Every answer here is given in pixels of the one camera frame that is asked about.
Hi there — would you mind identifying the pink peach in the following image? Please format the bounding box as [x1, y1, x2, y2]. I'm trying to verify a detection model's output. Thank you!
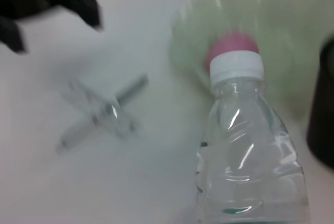
[205, 31, 260, 71]

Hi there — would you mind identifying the clear plastic water bottle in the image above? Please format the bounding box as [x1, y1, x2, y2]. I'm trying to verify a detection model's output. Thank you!
[194, 51, 312, 224]

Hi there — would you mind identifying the transparent plastic ruler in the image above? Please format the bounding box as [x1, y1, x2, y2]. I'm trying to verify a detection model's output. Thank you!
[67, 79, 137, 138]

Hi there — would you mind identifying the grey pen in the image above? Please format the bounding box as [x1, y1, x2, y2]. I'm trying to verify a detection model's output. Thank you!
[56, 74, 149, 155]

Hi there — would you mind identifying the green glass fruit plate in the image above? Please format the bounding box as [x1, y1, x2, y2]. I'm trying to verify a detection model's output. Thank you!
[169, 0, 334, 122]

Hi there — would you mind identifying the black mesh pen holder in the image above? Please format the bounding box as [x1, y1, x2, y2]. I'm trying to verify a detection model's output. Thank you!
[306, 35, 334, 170]

